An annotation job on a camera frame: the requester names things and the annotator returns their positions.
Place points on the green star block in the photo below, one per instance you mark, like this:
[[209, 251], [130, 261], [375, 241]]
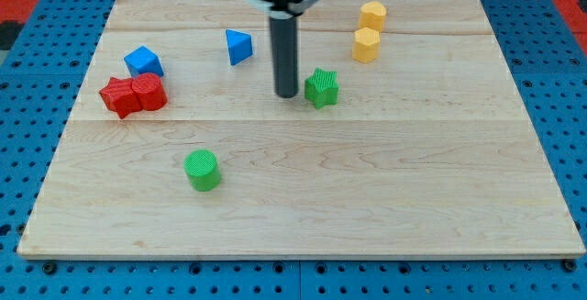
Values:
[[321, 88]]

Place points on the red star block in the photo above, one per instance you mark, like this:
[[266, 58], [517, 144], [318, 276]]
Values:
[[118, 96]]

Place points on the green cylinder block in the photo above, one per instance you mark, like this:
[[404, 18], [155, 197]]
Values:
[[202, 171]]

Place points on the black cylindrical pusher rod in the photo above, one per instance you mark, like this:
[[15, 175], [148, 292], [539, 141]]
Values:
[[284, 56]]

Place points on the blue triangle block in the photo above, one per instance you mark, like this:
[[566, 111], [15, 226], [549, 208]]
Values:
[[239, 46]]

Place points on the light wooden board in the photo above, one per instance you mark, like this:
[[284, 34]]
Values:
[[429, 153]]

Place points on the yellow hexagon block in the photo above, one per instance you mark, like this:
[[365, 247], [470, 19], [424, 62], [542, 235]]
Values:
[[366, 45]]

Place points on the yellow heart block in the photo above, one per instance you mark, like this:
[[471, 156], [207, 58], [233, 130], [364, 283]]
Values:
[[373, 15]]

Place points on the red cylinder block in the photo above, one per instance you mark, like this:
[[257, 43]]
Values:
[[149, 91]]

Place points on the blue cube block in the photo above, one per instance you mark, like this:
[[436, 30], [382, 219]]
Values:
[[142, 60]]

